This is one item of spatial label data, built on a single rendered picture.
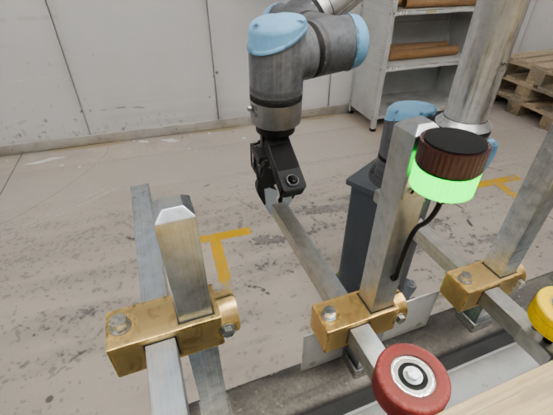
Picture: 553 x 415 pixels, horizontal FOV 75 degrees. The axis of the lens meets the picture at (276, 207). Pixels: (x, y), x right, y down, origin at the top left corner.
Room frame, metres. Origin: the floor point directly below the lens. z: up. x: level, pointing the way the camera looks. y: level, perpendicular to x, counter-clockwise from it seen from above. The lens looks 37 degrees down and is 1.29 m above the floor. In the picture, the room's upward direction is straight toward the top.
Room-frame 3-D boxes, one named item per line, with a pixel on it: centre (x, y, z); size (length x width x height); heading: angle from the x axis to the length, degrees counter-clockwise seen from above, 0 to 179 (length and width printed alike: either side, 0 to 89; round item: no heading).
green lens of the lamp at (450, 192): (0.29, -0.16, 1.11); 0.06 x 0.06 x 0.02
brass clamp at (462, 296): (0.42, -0.36, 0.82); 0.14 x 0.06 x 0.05; 111
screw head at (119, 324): (0.22, 0.16, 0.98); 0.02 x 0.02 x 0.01
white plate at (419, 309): (0.37, -0.16, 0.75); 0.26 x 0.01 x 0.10; 111
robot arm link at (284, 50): (0.61, 0.00, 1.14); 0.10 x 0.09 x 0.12; 124
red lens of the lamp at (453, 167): (0.29, -0.16, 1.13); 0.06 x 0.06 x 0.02
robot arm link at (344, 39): (0.68, -0.09, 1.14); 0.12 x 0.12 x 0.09; 34
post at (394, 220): (0.34, -0.14, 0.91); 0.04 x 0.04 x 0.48; 21
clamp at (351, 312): (0.33, -0.12, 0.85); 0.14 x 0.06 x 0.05; 111
